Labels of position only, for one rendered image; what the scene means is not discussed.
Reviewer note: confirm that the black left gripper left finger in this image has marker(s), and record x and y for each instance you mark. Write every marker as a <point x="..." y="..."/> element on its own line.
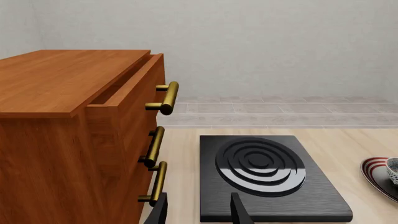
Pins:
<point x="160" y="213"/>

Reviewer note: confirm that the wooden cabinet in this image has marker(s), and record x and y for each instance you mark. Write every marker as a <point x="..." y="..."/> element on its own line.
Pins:
<point x="53" y="130"/>

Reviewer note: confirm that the plate with red rings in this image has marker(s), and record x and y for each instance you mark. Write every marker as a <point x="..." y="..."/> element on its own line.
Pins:
<point x="377" y="177"/>

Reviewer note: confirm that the flat black stove plate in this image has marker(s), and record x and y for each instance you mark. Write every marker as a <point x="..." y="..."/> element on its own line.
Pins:
<point x="264" y="177"/>

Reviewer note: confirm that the patterned bowl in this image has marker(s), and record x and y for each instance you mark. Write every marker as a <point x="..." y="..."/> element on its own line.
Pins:
<point x="392" y="169"/>

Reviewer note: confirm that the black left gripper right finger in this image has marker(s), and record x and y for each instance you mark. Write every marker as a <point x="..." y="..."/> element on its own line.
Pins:
<point x="238" y="212"/>

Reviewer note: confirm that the wooden drawer slightly open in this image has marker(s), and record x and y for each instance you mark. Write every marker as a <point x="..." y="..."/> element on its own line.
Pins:
<point x="130" y="93"/>

